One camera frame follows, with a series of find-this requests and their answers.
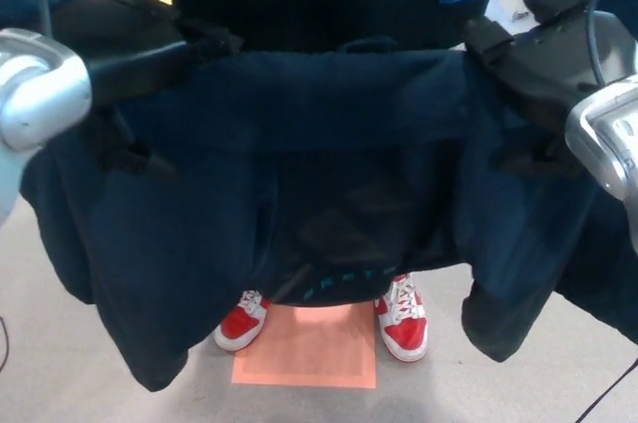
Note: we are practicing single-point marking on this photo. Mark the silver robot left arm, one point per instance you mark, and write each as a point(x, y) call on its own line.
point(40, 89)

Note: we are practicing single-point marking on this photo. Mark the navy blue coat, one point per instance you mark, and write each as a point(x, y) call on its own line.
point(319, 94)

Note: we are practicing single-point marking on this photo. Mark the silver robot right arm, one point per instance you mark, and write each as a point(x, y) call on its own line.
point(608, 138)

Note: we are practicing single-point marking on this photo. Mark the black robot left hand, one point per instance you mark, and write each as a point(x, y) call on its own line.
point(134, 54)

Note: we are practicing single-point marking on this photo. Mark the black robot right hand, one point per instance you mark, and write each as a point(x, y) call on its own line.
point(553, 64)

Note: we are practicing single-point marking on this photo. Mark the orange rectangular floor marker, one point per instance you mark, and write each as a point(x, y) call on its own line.
point(309, 353)

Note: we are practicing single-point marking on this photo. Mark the red white left sneaker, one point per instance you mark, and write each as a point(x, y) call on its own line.
point(401, 330)

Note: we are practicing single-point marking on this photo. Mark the red white right sneaker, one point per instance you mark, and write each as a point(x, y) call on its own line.
point(239, 325)

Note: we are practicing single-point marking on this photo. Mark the red white sneaker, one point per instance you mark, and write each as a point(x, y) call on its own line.
point(239, 325)
point(401, 330)

